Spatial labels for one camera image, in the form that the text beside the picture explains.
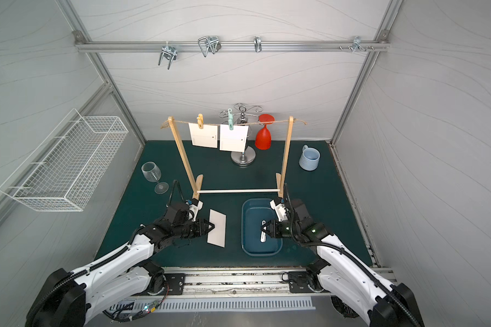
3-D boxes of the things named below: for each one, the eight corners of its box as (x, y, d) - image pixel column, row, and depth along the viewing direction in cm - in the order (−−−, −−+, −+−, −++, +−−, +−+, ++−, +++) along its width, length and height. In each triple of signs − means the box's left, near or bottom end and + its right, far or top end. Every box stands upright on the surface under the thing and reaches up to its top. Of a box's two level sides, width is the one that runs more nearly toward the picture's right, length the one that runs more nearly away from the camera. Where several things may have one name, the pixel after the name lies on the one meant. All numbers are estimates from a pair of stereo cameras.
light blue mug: (298, 168, 110) (300, 159, 105) (301, 153, 117) (303, 144, 112) (315, 172, 108) (319, 163, 103) (317, 156, 115) (320, 148, 110)
